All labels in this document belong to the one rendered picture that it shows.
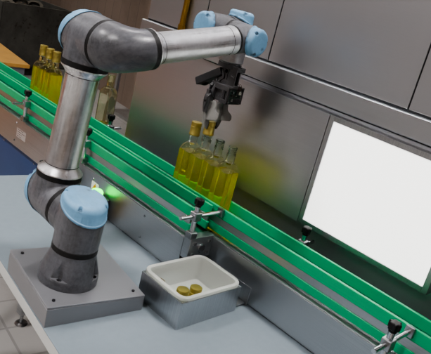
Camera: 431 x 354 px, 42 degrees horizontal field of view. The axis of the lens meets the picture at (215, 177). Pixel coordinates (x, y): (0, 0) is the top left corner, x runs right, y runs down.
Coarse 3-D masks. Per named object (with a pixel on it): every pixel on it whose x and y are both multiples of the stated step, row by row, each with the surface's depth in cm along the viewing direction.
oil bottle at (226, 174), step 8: (216, 168) 173; (224, 168) 171; (232, 168) 171; (216, 176) 173; (224, 176) 171; (232, 176) 172; (216, 184) 174; (224, 184) 171; (232, 184) 174; (216, 192) 174; (224, 192) 173; (232, 192) 175; (216, 200) 174; (224, 200) 174; (224, 208) 176
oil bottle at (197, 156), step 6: (198, 150) 179; (204, 150) 179; (210, 150) 181; (192, 156) 180; (198, 156) 178; (204, 156) 178; (192, 162) 181; (198, 162) 179; (192, 168) 181; (198, 168) 179; (186, 174) 183; (192, 174) 181; (198, 174) 179; (186, 180) 183; (192, 180) 181; (198, 180) 180; (192, 186) 181
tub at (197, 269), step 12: (156, 264) 154; (168, 264) 157; (180, 264) 160; (192, 264) 164; (204, 264) 165; (216, 264) 163; (156, 276) 148; (168, 276) 158; (180, 276) 162; (192, 276) 166; (204, 276) 165; (216, 276) 162; (228, 276) 159; (168, 288) 145; (204, 288) 163; (216, 288) 162; (228, 288) 152; (180, 300) 143; (192, 300) 143
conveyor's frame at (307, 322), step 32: (0, 128) 247; (32, 128) 228; (128, 192) 187; (128, 224) 186; (160, 224) 174; (160, 256) 175; (224, 256) 169; (256, 288) 160; (288, 288) 152; (288, 320) 153; (320, 320) 146; (320, 352) 146; (352, 352) 139
